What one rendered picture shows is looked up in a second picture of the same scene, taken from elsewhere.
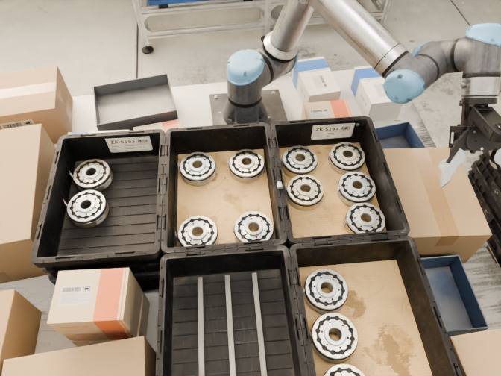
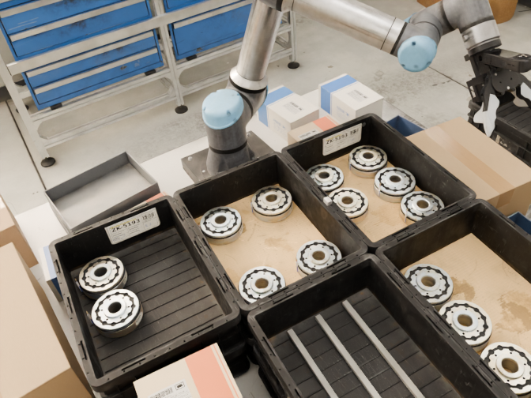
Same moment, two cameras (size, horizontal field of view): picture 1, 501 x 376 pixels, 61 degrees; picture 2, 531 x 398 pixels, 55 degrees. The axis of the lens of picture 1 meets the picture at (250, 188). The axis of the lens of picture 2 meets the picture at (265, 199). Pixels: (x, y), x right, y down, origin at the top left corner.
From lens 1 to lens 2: 0.35 m
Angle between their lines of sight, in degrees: 16
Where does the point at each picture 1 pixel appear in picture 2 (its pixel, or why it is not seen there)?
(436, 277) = not seen: hidden behind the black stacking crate
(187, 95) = (152, 169)
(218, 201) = (261, 249)
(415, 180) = (445, 156)
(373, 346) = (504, 319)
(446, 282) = not seen: hidden behind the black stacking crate
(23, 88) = not seen: outside the picture
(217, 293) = (317, 339)
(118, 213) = (155, 306)
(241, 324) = (362, 358)
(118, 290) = (218, 371)
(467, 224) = (514, 174)
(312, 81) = (286, 109)
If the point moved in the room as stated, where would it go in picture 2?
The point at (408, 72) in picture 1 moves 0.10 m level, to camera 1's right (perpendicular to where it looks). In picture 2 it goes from (419, 37) to (458, 25)
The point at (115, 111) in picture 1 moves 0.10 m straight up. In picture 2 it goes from (81, 210) to (69, 185)
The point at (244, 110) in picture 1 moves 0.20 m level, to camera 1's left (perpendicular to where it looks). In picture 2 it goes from (235, 155) to (169, 176)
